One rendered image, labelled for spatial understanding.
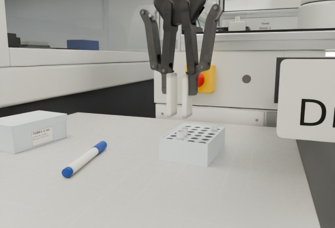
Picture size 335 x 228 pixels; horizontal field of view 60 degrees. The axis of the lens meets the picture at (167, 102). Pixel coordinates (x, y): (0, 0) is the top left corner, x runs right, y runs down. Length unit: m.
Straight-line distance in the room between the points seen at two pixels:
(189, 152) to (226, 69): 0.35
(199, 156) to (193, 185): 0.07
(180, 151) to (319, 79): 0.23
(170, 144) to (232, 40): 0.38
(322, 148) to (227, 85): 0.28
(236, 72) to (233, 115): 0.11
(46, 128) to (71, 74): 0.45
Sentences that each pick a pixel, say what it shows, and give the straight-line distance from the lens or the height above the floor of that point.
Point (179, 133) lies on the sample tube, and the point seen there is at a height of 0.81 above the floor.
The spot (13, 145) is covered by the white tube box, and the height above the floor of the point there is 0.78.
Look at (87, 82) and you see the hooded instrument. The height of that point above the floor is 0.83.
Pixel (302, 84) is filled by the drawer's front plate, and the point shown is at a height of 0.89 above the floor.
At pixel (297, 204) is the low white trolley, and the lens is 0.39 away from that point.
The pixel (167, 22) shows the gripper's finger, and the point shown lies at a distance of 0.46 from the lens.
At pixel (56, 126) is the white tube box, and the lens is 0.64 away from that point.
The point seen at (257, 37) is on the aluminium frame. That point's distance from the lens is 0.76.
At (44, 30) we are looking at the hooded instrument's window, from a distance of 0.99.
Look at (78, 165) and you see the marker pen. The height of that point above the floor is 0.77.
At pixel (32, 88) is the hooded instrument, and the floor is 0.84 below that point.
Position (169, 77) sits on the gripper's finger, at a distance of 0.46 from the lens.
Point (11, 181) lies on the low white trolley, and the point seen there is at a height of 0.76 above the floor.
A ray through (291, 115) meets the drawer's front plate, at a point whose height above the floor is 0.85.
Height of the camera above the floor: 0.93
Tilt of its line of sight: 9 degrees down
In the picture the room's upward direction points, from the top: straight up
